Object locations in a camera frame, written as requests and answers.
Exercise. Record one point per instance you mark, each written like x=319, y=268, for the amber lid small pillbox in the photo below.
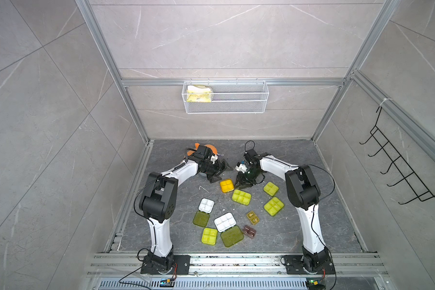
x=226, y=186

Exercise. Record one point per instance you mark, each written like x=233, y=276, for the orange whale toy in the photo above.
x=213, y=149

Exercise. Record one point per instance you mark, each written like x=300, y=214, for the green lid six-cell pillbox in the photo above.
x=241, y=197

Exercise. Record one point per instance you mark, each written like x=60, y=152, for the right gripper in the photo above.
x=243, y=182

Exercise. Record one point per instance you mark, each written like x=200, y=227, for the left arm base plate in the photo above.
x=178, y=264

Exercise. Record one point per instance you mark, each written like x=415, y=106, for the small yellow clear pillbox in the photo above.
x=253, y=218

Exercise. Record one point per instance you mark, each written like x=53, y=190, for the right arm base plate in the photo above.
x=294, y=265

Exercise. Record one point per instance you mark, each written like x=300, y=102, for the small green pillbox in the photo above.
x=271, y=189

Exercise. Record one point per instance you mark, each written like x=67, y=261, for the metal base rail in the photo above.
x=236, y=271

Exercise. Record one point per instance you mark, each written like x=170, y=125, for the white wire wall basket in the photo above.
x=230, y=97

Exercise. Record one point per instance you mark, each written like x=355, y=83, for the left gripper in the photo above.
x=219, y=170

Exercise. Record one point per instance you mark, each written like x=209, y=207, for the dark red small pillbox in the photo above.
x=249, y=231

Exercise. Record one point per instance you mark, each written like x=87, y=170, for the black wall hook rack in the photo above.
x=396, y=161

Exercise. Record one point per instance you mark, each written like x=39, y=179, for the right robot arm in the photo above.
x=303, y=193

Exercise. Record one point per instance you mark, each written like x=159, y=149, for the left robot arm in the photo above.
x=156, y=202

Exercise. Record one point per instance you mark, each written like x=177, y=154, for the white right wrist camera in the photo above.
x=241, y=167

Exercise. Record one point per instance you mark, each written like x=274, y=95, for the green four-cell pillbox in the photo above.
x=203, y=214

